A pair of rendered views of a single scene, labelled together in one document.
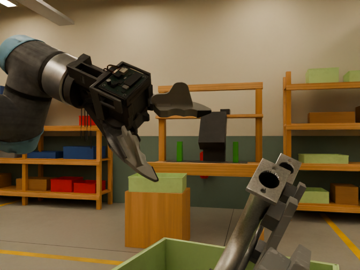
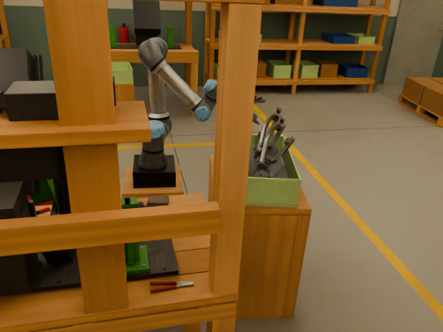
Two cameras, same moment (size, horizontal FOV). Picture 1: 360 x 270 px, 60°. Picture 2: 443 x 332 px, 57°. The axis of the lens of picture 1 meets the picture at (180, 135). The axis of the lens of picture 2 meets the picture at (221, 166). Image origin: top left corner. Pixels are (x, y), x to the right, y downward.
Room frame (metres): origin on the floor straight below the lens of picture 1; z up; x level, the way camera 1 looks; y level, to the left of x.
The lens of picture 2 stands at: (-1.38, 1.15, 1.93)
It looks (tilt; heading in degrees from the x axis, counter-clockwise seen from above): 26 degrees down; 333
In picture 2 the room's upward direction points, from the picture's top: 3 degrees clockwise
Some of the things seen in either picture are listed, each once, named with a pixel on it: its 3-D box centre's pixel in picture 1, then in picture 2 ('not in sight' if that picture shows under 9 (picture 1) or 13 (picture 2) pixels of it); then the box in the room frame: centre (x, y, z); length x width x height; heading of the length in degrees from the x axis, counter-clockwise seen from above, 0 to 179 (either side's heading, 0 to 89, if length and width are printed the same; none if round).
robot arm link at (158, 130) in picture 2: not in sight; (153, 135); (0.58, 0.57, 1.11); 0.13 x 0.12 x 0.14; 148
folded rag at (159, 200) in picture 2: not in sight; (157, 201); (0.23, 0.66, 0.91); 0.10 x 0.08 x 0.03; 65
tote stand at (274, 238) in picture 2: not in sight; (250, 232); (0.47, -0.02, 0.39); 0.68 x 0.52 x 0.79; 158
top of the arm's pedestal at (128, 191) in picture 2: not in sight; (153, 181); (0.58, 0.58, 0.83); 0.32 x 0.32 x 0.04; 73
